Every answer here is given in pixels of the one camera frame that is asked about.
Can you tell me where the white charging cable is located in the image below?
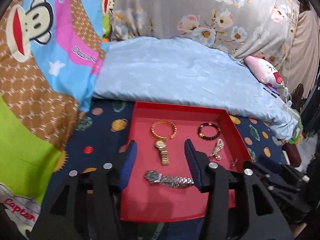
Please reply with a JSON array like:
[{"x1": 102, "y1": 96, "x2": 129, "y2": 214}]
[{"x1": 282, "y1": 0, "x2": 300, "y2": 110}]

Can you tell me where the silver wrist watch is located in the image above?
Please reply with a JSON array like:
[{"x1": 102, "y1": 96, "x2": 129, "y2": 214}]
[{"x1": 144, "y1": 170, "x2": 195, "y2": 188}]

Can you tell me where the dark metal chair back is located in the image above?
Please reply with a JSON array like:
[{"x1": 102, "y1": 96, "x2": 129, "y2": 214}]
[{"x1": 291, "y1": 84, "x2": 305, "y2": 110}]

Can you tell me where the gold bangle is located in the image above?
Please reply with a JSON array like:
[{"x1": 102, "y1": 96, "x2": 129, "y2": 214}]
[{"x1": 150, "y1": 120, "x2": 177, "y2": 140}]

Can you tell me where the navy planet print blanket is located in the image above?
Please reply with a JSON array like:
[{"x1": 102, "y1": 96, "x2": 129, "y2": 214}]
[{"x1": 41, "y1": 100, "x2": 304, "y2": 240}]

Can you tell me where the red cardboard box tray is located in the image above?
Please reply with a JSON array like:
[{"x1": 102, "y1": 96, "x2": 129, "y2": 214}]
[{"x1": 120, "y1": 102, "x2": 253, "y2": 223}]

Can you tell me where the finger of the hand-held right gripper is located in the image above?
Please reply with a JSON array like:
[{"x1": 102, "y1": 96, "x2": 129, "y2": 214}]
[{"x1": 255, "y1": 154, "x2": 287, "y2": 180}]

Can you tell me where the dark wooden bead bracelet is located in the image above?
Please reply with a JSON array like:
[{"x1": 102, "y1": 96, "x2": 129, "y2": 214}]
[{"x1": 198, "y1": 122, "x2": 221, "y2": 138}]

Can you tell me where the dark red chair seat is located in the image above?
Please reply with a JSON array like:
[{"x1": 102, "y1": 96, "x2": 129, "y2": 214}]
[{"x1": 282, "y1": 141, "x2": 302, "y2": 167}]

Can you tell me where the pink cartoon plush pillow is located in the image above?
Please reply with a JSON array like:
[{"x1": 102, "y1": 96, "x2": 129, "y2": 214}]
[{"x1": 244, "y1": 56, "x2": 284, "y2": 88}]

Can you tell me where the gold wrist watch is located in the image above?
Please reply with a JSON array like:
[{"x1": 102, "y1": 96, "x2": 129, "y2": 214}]
[{"x1": 154, "y1": 139, "x2": 171, "y2": 166}]

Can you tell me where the white charger adapter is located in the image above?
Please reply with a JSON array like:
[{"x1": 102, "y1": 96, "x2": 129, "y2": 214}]
[{"x1": 282, "y1": 86, "x2": 293, "y2": 105}]

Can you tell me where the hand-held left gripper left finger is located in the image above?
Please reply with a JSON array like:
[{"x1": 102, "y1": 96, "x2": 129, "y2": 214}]
[{"x1": 30, "y1": 140, "x2": 137, "y2": 240}]

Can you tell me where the beige curtain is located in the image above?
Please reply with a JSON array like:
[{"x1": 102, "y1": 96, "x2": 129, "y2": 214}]
[{"x1": 279, "y1": 7, "x2": 320, "y2": 98}]

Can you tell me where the colourful cartoon monkey blanket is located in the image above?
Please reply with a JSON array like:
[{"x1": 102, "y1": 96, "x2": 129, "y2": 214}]
[{"x1": 0, "y1": 0, "x2": 120, "y2": 240}]

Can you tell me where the grey floral blanket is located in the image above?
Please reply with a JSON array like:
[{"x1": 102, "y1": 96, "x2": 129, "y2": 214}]
[{"x1": 110, "y1": 0, "x2": 300, "y2": 63}]

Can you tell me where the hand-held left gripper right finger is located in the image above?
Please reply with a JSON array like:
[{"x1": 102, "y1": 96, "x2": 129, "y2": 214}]
[{"x1": 184, "y1": 139, "x2": 294, "y2": 240}]

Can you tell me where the light blue pillow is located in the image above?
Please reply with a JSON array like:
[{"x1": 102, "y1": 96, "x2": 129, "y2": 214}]
[{"x1": 92, "y1": 37, "x2": 299, "y2": 140}]

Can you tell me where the silver chain bracelet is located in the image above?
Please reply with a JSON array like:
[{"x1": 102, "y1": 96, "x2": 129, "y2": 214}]
[{"x1": 208, "y1": 139, "x2": 225, "y2": 160}]

